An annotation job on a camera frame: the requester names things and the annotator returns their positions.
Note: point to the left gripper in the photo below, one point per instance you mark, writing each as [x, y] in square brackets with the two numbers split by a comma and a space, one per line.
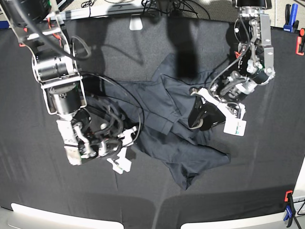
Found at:
[208, 111]

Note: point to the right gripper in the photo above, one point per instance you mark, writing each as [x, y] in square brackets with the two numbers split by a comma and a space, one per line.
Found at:
[92, 133]

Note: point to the dark navy t-shirt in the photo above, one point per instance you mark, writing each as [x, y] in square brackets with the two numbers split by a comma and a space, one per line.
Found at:
[162, 105]

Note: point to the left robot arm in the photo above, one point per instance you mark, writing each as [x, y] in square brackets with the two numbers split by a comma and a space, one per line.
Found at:
[254, 63]

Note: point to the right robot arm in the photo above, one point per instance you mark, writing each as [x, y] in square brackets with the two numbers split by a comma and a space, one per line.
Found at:
[55, 54]

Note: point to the black table cloth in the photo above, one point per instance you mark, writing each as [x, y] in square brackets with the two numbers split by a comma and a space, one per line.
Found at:
[265, 162]

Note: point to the red black clamp near-right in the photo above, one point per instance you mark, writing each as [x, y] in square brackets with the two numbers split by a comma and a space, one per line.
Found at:
[289, 196]

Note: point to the red black clamp far-right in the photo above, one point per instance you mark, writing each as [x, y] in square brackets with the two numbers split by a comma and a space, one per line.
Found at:
[300, 43]

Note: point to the blue bar clamp far-right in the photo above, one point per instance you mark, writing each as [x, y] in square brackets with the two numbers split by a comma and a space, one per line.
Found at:
[291, 24]

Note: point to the blue bar clamp near-right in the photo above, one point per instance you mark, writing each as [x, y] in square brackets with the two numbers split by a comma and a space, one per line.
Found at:
[289, 214]

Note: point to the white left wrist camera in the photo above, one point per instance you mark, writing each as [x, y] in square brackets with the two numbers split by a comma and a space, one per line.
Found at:
[235, 126]

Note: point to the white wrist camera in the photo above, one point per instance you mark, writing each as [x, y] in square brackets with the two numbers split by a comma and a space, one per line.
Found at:
[235, 126]
[122, 164]

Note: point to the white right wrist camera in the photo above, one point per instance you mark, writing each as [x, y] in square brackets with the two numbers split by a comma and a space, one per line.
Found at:
[122, 164]

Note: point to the aluminium frame rail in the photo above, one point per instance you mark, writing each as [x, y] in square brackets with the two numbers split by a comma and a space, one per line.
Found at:
[94, 12]

